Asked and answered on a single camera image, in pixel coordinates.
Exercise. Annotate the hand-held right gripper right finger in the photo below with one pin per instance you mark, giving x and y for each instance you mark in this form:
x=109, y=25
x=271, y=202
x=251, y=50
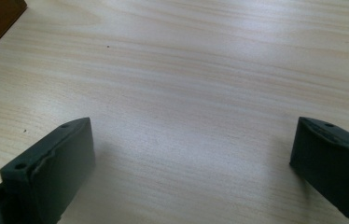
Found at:
x=334, y=165

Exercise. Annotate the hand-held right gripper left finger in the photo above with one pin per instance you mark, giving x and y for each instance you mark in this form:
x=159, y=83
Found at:
x=54, y=174

